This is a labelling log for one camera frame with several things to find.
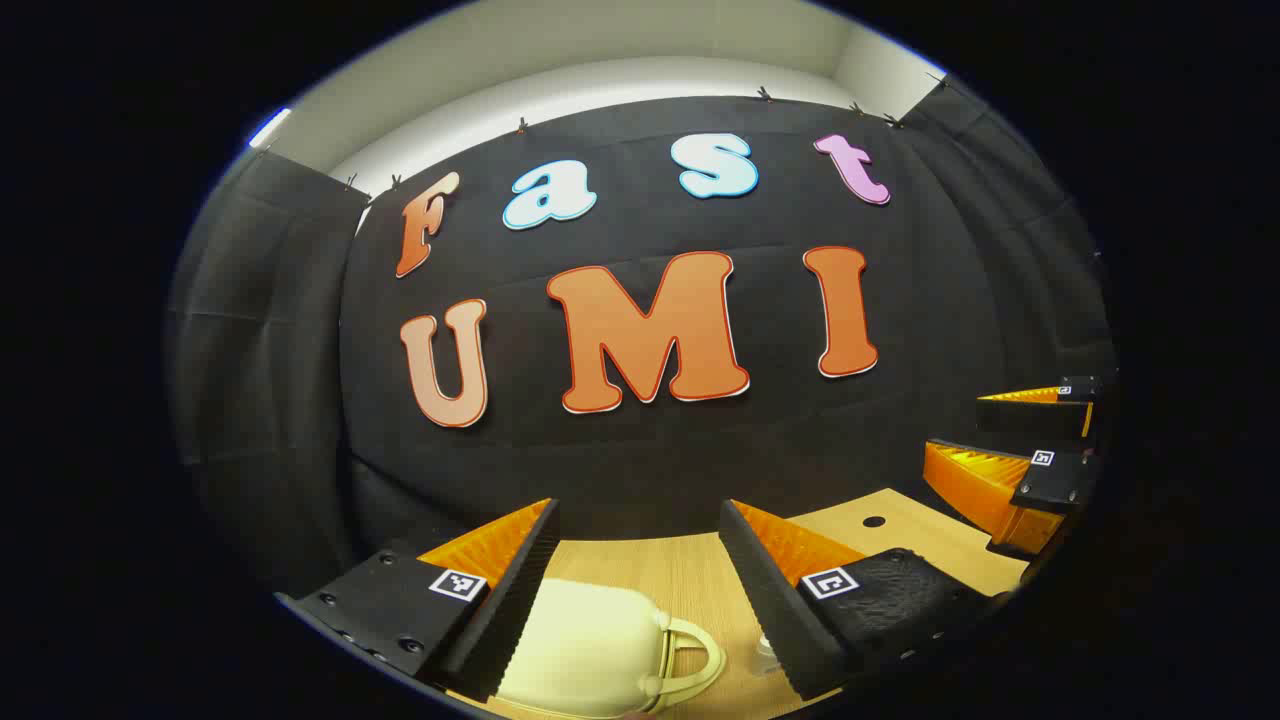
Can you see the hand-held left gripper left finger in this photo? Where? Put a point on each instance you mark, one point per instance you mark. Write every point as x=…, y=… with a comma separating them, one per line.
x=505, y=610

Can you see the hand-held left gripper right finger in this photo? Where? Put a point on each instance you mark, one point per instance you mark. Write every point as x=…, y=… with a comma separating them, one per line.
x=765, y=590

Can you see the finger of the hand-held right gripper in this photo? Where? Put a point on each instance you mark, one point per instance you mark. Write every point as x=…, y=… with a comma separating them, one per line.
x=1055, y=480
x=1040, y=415

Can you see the white pump bottle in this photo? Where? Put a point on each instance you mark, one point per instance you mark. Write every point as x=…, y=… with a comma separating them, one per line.
x=768, y=652

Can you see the black backdrop cloth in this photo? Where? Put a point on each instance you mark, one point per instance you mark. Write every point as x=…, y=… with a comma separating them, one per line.
x=650, y=460

